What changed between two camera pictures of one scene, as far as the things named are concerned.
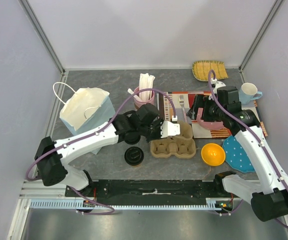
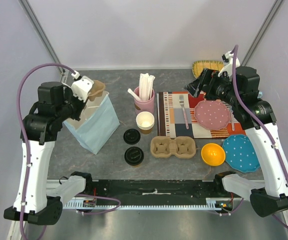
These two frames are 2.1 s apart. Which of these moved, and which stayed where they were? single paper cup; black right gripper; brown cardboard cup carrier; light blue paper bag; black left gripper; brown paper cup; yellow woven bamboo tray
Moved: black left gripper; black right gripper; single paper cup
Stayed: brown cardboard cup carrier; brown paper cup; yellow woven bamboo tray; light blue paper bag
